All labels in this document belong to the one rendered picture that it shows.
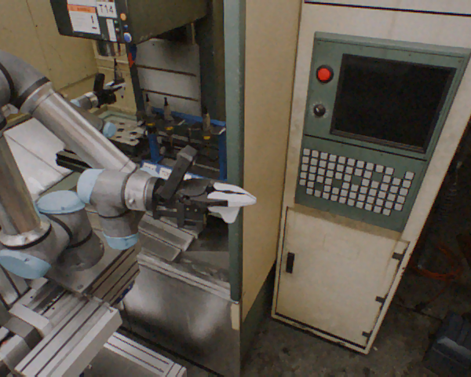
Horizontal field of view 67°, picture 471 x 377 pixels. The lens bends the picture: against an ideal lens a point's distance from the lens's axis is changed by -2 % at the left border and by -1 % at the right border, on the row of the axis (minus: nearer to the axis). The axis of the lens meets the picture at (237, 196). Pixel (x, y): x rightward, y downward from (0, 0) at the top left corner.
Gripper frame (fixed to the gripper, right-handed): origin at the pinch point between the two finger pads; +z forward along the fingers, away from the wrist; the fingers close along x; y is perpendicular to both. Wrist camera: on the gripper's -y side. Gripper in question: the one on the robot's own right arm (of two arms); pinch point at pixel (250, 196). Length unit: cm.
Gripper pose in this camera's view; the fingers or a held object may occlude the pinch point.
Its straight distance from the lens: 69.2
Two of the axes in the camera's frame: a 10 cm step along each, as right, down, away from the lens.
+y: -0.3, 8.6, 5.0
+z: 9.8, 1.2, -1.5
